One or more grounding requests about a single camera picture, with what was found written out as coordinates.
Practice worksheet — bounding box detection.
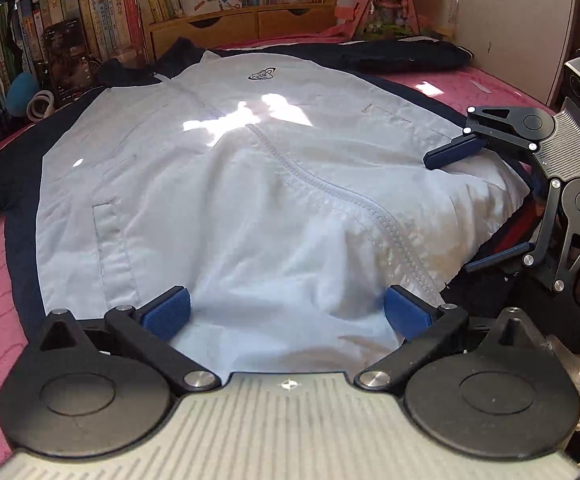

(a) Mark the pink triangular bag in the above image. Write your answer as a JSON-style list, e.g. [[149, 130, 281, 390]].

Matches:
[[335, 0, 458, 43]]

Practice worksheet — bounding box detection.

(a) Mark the black smartphone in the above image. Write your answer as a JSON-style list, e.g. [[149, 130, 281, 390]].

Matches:
[[40, 17, 98, 108]]

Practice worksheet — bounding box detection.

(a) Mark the blue plush ball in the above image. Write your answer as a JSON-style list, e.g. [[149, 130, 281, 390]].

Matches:
[[7, 71, 38, 116]]

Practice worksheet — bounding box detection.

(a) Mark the navy and white jacket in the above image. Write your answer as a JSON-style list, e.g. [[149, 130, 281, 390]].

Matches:
[[0, 35, 545, 366]]

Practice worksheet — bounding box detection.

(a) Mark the row of large books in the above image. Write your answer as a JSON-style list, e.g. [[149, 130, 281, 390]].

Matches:
[[0, 0, 147, 146]]

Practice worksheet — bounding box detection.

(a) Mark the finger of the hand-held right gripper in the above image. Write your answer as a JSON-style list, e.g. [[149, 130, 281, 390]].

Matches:
[[424, 106, 539, 171], [464, 177, 580, 294]]

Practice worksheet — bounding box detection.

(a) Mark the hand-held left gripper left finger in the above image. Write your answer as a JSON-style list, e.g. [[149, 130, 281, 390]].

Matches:
[[36, 285, 222, 396]]

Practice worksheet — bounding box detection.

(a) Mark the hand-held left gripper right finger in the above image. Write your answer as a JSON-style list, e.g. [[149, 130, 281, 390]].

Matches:
[[354, 284, 546, 396]]

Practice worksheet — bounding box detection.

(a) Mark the wooden drawer organizer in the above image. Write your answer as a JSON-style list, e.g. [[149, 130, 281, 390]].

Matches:
[[147, 2, 338, 63]]

